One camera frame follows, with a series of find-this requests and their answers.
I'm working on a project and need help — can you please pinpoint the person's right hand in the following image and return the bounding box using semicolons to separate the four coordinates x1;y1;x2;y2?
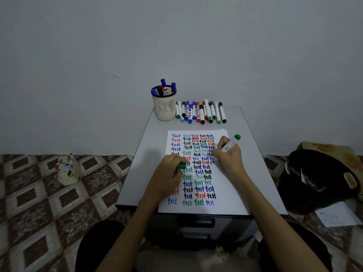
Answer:
212;136;247;182

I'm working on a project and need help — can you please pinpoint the person's left hand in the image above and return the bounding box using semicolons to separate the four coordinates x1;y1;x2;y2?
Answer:
139;153;189;207

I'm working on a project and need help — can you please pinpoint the white paper with colored writing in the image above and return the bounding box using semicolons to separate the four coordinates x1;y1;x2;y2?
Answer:
158;129;250;216

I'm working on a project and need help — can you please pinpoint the row of colored markers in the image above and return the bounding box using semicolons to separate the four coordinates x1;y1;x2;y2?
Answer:
175;99;227;125

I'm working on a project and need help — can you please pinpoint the person's right forearm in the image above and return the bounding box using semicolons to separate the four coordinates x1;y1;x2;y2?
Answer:
239;174;329;272

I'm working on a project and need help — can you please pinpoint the person's left forearm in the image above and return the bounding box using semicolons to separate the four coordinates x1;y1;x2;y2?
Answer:
96;199;159;272

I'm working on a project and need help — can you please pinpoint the person's left leg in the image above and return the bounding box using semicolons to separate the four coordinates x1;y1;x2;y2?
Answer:
75;219;142;272

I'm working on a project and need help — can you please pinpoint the person's leg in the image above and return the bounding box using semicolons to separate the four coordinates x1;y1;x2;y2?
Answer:
258;222;332;272
75;219;142;272

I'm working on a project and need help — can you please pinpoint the person's right leg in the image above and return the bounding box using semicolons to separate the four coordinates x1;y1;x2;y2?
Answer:
258;222;332;272

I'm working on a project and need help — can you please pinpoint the grey drawer cabinet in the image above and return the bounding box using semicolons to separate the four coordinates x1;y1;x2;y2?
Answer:
115;104;289;250

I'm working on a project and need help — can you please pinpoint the beige mesh cup black rim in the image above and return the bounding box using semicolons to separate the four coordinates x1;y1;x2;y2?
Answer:
150;85;177;122

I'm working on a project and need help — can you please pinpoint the black plastic bucket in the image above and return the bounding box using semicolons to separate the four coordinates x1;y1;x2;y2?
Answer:
277;149;361;215

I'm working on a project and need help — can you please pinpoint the beige fuzzy cloth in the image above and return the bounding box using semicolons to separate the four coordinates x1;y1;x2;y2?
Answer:
135;246;260;272

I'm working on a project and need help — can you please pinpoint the small cream box of pens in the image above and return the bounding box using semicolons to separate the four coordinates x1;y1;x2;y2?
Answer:
54;153;80;187

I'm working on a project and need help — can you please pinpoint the yellow floral cushion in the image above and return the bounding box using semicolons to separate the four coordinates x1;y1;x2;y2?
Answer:
297;141;363;196

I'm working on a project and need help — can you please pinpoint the white sheet with faint marks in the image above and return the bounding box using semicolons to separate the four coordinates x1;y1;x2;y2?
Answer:
315;201;363;228

